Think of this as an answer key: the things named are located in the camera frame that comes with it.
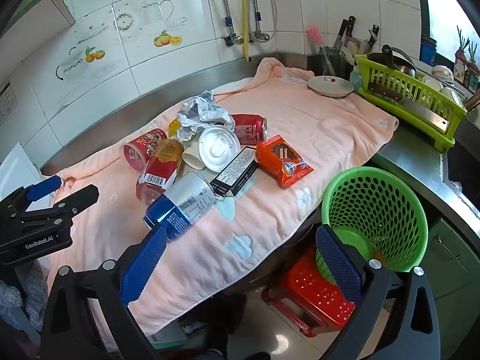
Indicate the crumpled silver paper wrapper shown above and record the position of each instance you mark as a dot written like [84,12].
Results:
[204,114]

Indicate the round metal lid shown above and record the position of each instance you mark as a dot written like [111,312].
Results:
[330,86]

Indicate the steel pot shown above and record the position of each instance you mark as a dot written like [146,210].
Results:
[397,62]

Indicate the yellow plastic wrapper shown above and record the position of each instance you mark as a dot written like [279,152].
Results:
[173,127]

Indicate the white plastic lid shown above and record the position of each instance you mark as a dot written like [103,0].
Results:
[219,148]

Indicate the white paper cup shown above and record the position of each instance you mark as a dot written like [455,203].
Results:
[191,156]

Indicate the person's left hand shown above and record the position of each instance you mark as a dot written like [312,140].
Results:
[35,292]

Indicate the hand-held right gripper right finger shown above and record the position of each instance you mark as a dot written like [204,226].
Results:
[337,266]

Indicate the orange snack packet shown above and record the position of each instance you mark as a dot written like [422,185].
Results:
[281,159]

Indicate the green base cabinet door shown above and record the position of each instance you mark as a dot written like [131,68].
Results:
[453,270]

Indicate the red plastic stool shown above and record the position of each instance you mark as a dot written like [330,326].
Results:
[307,281]

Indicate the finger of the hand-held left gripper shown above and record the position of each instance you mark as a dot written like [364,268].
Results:
[80,199]
[43,188]

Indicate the white bowl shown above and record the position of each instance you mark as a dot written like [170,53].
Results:
[440,73]

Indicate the red and yellow plastic bottle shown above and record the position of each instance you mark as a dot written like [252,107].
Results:
[161,165]

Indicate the red label bottle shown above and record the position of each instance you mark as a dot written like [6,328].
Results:
[460,67]

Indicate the green plastic dish rack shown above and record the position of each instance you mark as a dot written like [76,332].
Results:
[412,97]

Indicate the blue and silver can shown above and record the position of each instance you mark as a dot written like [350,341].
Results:
[187,198]

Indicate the pink towel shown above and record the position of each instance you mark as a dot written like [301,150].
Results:
[300,120]

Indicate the white board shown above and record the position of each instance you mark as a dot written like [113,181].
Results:
[17,172]

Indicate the red cartoon paper cup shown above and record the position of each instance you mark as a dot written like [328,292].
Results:
[144,146]

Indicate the green perforated plastic basket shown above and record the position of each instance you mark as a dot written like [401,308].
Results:
[375,202]

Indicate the metal water valve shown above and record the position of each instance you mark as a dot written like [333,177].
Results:
[233,39]

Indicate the steel cleaver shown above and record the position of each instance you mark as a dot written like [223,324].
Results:
[423,114]

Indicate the red soda can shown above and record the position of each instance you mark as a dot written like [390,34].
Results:
[249,129]

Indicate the pink brush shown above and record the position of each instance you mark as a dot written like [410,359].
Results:
[314,34]

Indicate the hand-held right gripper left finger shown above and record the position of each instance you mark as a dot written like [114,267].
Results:
[144,264]

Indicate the black and white carton box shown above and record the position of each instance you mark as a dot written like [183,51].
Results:
[236,168]

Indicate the blue box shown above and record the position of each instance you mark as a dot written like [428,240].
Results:
[428,50]

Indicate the glass jar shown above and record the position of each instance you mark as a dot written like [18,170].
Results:
[330,62]

